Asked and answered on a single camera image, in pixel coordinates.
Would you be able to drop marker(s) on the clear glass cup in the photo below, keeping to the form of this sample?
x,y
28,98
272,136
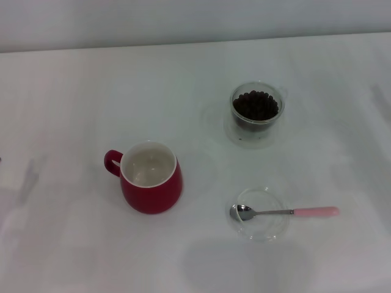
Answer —
x,y
234,117

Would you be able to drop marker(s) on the clear shallow glass dish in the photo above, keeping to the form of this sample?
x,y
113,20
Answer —
x,y
262,229

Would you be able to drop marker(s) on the red ceramic mug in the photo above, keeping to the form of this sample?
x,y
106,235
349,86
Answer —
x,y
152,198

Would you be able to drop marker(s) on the coffee bean pile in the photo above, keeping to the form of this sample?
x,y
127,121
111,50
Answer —
x,y
255,105

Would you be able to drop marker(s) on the clear glass saucer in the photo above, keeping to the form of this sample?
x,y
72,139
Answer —
x,y
250,142

